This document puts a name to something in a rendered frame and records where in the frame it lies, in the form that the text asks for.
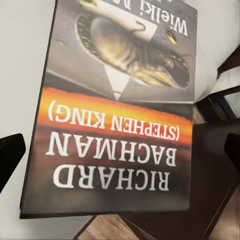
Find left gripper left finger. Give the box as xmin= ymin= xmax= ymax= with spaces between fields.
xmin=0 ymin=133 xmax=26 ymax=193

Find hardback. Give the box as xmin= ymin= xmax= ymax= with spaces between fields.
xmin=20 ymin=0 xmax=198 ymax=219

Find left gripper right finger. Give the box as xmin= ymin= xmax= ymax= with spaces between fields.
xmin=224 ymin=133 xmax=240 ymax=173

